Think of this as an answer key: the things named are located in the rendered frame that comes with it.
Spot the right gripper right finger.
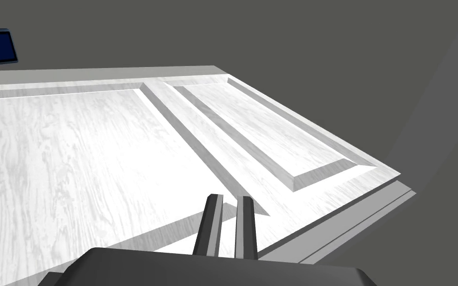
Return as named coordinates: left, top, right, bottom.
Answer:
left=234, top=195, right=259, bottom=261

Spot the white panelled door leaf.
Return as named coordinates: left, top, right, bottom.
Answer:
left=0, top=74, right=402, bottom=286

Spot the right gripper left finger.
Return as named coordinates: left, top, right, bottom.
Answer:
left=192, top=194, right=225, bottom=258

